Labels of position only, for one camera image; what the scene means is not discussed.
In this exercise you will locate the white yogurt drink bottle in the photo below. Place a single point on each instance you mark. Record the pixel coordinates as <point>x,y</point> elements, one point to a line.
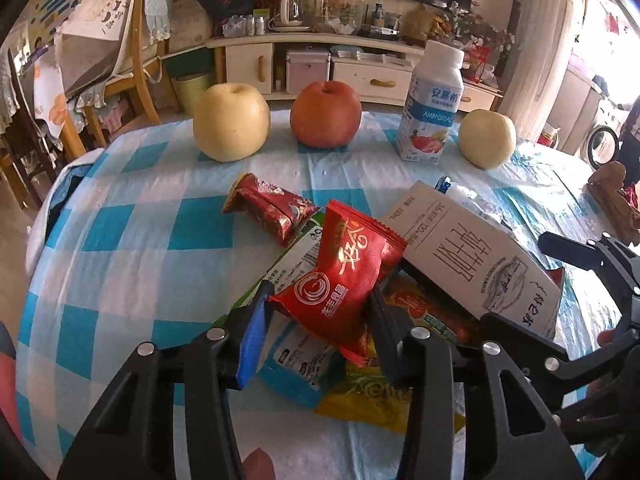
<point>432,102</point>

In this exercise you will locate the yellow pear right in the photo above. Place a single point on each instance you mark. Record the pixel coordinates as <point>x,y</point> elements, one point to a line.
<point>486,139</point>

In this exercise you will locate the crushed white yogurt bottle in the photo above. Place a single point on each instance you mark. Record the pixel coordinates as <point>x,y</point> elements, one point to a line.
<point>473,202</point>

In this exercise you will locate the person's right hand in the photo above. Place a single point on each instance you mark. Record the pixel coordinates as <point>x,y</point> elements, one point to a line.
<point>606,337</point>

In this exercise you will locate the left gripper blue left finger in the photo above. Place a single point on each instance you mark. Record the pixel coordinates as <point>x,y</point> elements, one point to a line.
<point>255,319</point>

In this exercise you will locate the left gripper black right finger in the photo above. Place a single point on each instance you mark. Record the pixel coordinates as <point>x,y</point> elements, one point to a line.
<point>389,325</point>

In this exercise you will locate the brown bag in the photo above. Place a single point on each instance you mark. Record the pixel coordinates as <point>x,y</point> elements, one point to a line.
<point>606,187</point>

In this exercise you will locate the person's left hand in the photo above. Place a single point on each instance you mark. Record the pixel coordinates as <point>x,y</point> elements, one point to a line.
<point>258,466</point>

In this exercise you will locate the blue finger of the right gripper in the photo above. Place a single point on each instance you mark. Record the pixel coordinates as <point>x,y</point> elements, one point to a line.
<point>561,248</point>
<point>526,348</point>

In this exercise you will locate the white milk carton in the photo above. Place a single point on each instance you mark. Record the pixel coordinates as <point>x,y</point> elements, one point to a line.
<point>476,263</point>

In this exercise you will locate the yellow pear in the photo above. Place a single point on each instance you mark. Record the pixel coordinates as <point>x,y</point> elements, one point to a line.
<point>486,139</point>
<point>231,122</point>

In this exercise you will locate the small dark red wrapper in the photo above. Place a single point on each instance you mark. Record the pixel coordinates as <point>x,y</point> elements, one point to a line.
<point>280,212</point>

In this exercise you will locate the blue checkered tablecloth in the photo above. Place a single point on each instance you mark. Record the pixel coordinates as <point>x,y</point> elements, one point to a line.
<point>142,250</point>

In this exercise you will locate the green waste bin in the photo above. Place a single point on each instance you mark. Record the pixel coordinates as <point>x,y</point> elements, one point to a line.
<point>189,89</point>

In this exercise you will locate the red snack wrapper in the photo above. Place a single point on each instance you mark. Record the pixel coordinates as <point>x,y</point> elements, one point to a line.
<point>356,252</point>

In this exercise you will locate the red apple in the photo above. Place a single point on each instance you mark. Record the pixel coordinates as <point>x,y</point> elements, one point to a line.
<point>326,114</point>

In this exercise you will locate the dark wooden chair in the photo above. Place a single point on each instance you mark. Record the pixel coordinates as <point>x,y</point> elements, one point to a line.
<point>24,142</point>

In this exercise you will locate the white tv cabinet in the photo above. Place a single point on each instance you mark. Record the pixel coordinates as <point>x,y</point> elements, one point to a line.
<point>379,72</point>

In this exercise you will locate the pink trash bucket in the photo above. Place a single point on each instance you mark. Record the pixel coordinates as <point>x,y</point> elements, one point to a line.
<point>7,381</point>

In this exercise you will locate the yellow snack wrapper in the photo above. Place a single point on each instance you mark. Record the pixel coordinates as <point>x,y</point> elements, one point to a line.
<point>364,394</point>

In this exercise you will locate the yellow pear left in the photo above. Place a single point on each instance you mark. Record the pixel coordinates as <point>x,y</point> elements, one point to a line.
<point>231,122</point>

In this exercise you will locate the electric kettle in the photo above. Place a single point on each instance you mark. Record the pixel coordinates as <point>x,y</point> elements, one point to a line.
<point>289,17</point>

